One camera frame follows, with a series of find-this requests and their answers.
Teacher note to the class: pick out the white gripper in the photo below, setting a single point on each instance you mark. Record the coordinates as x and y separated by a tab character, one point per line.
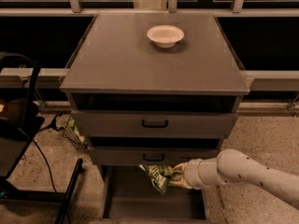
190	174

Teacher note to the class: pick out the green jalapeno chip bag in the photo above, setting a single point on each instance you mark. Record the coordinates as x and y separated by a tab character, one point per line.
158	175

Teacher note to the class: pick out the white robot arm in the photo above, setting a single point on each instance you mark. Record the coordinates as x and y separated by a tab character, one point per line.
232	167

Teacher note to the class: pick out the grey bottom drawer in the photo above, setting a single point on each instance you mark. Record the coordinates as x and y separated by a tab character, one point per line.
130	198

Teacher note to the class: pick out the grey drawer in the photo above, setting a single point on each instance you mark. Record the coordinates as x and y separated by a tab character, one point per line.
120	151
112	115
130	198

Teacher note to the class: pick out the grey middle drawer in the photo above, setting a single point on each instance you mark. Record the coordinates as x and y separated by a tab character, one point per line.
120	151

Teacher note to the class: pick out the grey drawer cabinet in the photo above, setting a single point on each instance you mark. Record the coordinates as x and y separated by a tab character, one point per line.
118	58

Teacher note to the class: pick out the grey top drawer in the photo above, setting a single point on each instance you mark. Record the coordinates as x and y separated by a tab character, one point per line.
112	115

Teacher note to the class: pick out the white paper bowl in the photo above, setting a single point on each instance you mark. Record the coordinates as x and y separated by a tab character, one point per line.
165	36

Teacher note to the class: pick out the black cart stand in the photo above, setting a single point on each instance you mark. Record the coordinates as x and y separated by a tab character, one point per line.
19	124

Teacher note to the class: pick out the black middle drawer handle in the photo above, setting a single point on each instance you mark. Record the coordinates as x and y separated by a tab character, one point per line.
147	157

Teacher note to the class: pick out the black drawer handle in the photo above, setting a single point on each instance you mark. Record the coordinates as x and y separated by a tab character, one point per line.
159	124
147	157

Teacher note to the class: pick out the black top drawer handle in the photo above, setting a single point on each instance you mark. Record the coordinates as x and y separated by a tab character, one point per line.
159	124

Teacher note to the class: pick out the wire basket with bags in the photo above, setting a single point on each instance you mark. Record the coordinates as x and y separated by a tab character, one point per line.
72	134

